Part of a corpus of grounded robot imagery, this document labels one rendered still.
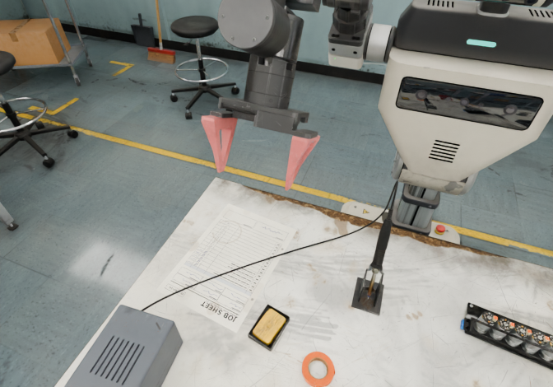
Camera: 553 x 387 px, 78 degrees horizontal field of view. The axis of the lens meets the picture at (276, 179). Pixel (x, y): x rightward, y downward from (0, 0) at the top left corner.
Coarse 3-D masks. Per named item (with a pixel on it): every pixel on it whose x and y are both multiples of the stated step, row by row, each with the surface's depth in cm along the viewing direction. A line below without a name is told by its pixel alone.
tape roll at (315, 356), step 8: (312, 352) 66; (320, 352) 66; (304, 360) 65; (312, 360) 65; (320, 360) 65; (328, 360) 65; (304, 368) 64; (328, 368) 64; (304, 376) 63; (312, 376) 62; (328, 376) 63; (312, 384) 62; (320, 384) 62; (328, 384) 62
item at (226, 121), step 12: (204, 120) 43; (216, 120) 43; (228, 120) 46; (252, 120) 46; (216, 132) 43; (228, 132) 47; (216, 144) 44; (228, 144) 47; (216, 156) 45; (216, 168) 46
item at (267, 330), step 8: (264, 312) 72; (272, 312) 71; (280, 312) 72; (264, 320) 70; (272, 320) 70; (280, 320) 70; (288, 320) 70; (256, 328) 69; (264, 328) 69; (272, 328) 69; (280, 328) 69; (248, 336) 68; (256, 336) 68; (264, 336) 68; (272, 336) 68; (280, 336) 69; (264, 344) 66; (272, 344) 68
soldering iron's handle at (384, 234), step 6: (390, 210) 70; (390, 216) 70; (384, 222) 70; (390, 222) 70; (384, 228) 70; (390, 228) 70; (384, 234) 70; (378, 240) 71; (384, 240) 70; (378, 246) 71; (384, 246) 70; (378, 252) 71; (384, 252) 71; (378, 258) 71; (372, 264) 72; (378, 264) 71
